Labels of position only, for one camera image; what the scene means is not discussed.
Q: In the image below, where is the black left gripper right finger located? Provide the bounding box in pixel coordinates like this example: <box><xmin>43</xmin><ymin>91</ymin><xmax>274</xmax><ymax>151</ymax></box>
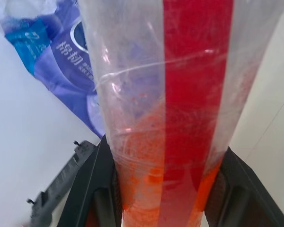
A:
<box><xmin>203</xmin><ymin>146</ymin><xmax>284</xmax><ymax>227</ymax></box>

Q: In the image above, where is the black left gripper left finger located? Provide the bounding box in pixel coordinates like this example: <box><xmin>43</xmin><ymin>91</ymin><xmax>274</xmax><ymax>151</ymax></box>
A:
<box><xmin>57</xmin><ymin>135</ymin><xmax>124</xmax><ymax>227</ymax></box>

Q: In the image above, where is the large purple tissue pack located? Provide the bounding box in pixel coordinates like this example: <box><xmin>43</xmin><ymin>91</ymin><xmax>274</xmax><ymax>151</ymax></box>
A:
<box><xmin>0</xmin><ymin>0</ymin><xmax>106</xmax><ymax>140</ymax></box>

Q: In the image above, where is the grey handheld controller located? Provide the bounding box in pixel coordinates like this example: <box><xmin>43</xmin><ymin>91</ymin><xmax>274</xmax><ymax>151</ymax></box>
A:
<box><xmin>26</xmin><ymin>140</ymin><xmax>98</xmax><ymax>227</ymax></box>

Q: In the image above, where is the clear bottle with red stripe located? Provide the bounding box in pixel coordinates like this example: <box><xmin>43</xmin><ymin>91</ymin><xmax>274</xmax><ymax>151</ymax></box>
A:
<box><xmin>77</xmin><ymin>0</ymin><xmax>284</xmax><ymax>227</ymax></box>

